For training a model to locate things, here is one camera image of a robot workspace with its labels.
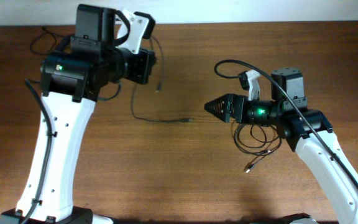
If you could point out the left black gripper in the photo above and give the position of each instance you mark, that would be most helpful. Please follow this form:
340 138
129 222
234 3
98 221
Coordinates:
142 66

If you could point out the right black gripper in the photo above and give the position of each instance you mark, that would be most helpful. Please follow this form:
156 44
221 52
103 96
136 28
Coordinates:
237 107

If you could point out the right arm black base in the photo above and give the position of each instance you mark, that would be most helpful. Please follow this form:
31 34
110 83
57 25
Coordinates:
299 218

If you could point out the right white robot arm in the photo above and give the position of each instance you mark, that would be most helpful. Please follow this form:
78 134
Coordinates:
308 132

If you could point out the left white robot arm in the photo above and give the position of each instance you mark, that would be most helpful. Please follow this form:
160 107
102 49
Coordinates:
104 48

